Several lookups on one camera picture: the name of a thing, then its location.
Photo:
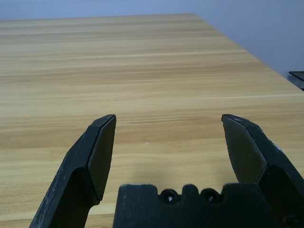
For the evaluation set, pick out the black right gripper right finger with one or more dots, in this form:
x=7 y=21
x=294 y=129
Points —
x=259 y=154

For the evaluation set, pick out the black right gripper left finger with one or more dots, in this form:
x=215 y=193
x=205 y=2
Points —
x=78 y=166

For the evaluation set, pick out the black stand with flat plate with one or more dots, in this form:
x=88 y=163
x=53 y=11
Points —
x=298 y=77

